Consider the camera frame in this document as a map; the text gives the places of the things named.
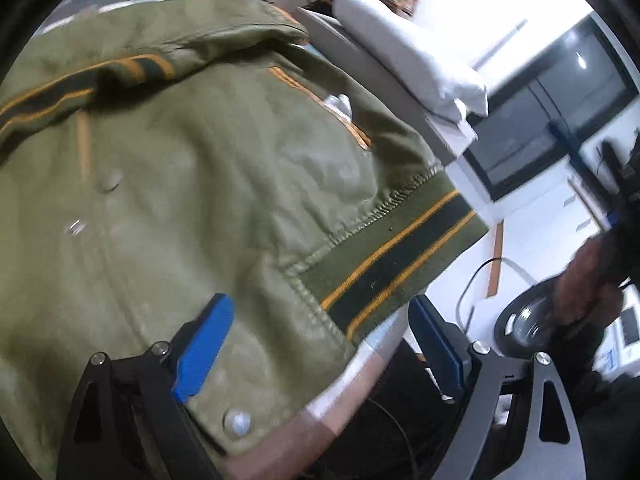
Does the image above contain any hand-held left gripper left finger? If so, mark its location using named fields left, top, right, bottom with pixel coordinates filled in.
left=57, top=292, right=236, bottom=480

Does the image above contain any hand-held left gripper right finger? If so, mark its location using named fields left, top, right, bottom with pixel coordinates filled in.
left=407, top=294, right=588, bottom=480

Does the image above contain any person's right hand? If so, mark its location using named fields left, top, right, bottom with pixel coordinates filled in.
left=552, top=237, right=626, bottom=326

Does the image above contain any black cloth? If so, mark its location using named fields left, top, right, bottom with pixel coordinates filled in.
left=310, top=345, right=501, bottom=480

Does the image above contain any round black glossy device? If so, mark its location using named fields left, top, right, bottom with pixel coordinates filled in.
left=492, top=280, right=596, bottom=361

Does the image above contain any wooden strip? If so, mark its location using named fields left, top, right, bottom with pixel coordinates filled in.
left=487, top=222, right=503, bottom=298

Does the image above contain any white pillow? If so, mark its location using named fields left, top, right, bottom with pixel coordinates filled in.
left=332, top=0, right=490, bottom=123

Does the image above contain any thin dark cable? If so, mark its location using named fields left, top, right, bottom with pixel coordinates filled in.
left=457, top=257, right=531, bottom=341

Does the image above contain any black window frame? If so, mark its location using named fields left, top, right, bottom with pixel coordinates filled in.
left=465, top=15, right=640, bottom=203

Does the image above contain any grey bed frame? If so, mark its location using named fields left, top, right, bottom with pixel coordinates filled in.
left=297, top=7, right=476, bottom=166

